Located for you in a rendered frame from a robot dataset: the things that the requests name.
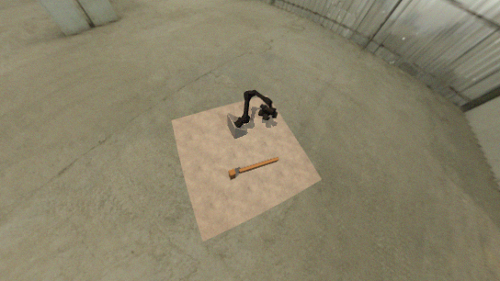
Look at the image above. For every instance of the brown wooden post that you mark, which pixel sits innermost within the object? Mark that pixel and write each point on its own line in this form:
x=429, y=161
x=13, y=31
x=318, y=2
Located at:
x=232, y=174

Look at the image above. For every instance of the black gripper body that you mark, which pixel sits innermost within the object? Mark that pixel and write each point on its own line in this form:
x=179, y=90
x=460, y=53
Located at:
x=261, y=113

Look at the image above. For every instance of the orange wooden rail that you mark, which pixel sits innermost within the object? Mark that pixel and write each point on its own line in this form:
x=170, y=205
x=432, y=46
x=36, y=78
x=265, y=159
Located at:
x=252, y=167

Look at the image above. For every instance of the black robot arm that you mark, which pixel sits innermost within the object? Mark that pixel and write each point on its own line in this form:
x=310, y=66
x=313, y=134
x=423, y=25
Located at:
x=247, y=97

